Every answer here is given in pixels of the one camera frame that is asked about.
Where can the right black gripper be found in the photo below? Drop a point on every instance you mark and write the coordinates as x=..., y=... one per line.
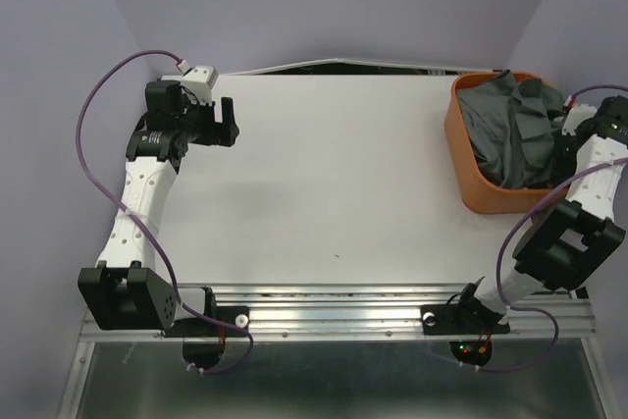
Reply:
x=560, y=167

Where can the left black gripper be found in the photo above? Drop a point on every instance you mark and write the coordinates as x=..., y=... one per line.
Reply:
x=219, y=133

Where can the grey skirt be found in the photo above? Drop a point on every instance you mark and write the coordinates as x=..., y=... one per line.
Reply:
x=512, y=124

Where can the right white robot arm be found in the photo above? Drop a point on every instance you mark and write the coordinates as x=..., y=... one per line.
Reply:
x=574, y=235

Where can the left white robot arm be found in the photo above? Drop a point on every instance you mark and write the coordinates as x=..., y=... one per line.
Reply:
x=123, y=290

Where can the orange plastic bin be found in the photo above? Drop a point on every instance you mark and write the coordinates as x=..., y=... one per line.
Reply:
x=477, y=193

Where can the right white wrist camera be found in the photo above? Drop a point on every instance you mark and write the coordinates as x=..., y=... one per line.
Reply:
x=576, y=115

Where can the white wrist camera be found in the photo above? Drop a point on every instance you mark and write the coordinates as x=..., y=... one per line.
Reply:
x=576, y=115
x=200, y=81

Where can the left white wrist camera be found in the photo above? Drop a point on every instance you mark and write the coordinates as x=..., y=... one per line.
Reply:
x=200, y=81

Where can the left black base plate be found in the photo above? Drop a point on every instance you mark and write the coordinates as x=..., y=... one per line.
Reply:
x=196, y=328

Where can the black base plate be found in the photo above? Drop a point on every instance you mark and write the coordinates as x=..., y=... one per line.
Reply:
x=449, y=320
x=196, y=328

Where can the aluminium rail frame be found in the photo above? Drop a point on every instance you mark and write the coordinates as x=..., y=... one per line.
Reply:
x=336, y=352

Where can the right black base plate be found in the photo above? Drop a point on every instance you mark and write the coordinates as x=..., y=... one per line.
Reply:
x=449, y=320

